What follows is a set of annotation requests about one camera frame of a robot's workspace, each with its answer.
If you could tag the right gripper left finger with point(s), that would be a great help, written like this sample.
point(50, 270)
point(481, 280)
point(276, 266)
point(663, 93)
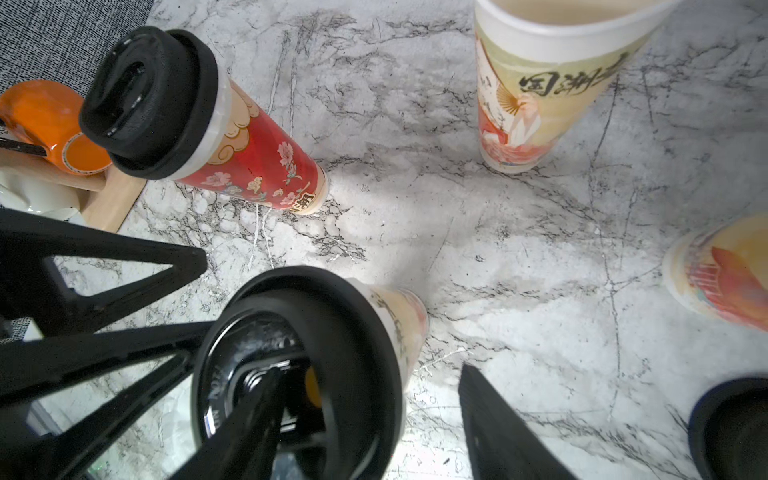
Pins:
point(245, 445)

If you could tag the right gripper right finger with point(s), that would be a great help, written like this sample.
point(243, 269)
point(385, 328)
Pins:
point(499, 443)

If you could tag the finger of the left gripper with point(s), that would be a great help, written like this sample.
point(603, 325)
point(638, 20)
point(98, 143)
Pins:
point(35, 369)
point(33, 285)

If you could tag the black cup lid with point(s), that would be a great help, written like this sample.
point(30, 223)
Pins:
point(727, 430)
point(306, 317)
point(158, 104)

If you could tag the yellow patterned paper cup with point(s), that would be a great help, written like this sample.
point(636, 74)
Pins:
point(405, 318)

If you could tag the red patterned paper cup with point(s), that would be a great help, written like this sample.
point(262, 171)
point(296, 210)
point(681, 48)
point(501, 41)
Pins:
point(259, 162)

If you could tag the white mug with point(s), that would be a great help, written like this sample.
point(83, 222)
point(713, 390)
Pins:
point(30, 195)

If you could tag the wooden mug tree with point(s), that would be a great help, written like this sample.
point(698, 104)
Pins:
point(106, 198)

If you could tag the orange mug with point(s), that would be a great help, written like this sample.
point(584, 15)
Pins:
point(46, 113)

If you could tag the red flower paper cup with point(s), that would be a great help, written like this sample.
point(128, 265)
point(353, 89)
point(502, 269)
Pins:
point(721, 272)

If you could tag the back left paper cup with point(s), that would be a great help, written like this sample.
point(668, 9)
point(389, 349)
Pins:
point(540, 64)

